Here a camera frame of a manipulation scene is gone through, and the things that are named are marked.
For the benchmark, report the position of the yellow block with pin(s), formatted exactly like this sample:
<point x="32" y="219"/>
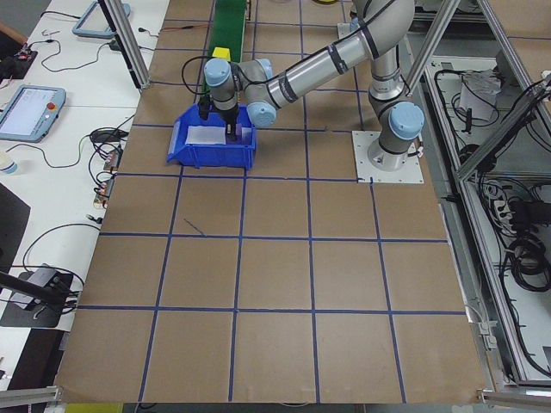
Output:
<point x="221" y="52"/>

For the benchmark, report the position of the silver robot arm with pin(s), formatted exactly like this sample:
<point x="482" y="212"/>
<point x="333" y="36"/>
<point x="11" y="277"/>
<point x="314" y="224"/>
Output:
<point x="323" y="69"/>

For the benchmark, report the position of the white foam pad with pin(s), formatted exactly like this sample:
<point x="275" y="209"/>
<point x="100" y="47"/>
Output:
<point x="204" y="134"/>

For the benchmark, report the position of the blue plastic storage bin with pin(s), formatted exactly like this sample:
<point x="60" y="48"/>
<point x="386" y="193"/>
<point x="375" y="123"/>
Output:
<point x="206" y="157"/>

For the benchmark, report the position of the green conveyor belt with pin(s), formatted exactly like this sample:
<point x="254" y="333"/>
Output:
<point x="228" y="26"/>

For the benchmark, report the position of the small circuit board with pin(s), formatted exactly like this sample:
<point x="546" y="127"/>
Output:
<point x="113" y="160"/>
<point x="103" y="193"/>

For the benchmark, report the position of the small black power adapter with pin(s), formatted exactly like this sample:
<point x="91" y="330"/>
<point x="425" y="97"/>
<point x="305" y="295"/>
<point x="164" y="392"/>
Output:
<point x="105" y="135"/>

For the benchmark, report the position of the light blue teach pendant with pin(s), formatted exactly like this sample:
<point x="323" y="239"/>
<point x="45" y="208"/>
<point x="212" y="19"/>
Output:
<point x="92" y="19"/>
<point x="30" y="114"/>

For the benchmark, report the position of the black electronics device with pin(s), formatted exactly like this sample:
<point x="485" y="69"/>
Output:
<point x="19" y="60"/>

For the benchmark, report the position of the white paper cup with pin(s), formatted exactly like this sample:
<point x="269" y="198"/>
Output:
<point x="8" y="165"/>

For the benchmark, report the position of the black flat panel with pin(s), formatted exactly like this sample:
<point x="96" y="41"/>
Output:
<point x="10" y="228"/>

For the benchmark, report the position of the white crumpled bag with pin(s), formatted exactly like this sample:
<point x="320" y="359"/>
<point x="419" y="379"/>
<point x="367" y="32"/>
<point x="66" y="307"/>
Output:
<point x="478" y="94"/>

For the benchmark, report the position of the white power strip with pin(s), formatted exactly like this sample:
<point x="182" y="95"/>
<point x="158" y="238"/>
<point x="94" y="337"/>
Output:
<point x="501" y="206"/>

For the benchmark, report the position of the aluminium corner bar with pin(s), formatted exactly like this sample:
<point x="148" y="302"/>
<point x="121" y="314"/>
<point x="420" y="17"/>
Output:
<point x="30" y="393"/>
<point x="516" y="396"/>

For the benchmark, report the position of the aluminium profile post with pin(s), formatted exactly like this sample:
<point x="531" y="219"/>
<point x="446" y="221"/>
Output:
<point x="129" y="47"/>

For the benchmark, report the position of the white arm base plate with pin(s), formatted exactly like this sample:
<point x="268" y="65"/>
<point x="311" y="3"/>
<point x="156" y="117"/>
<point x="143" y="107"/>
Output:
<point x="344" y="32"/>
<point x="413" y="174"/>

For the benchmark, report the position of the black camera stand base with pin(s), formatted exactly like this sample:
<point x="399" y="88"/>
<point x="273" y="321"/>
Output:
<point x="39" y="297"/>

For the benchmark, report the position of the V-shaped metal bar frame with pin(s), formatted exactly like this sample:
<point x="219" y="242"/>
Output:
<point x="495" y="139"/>

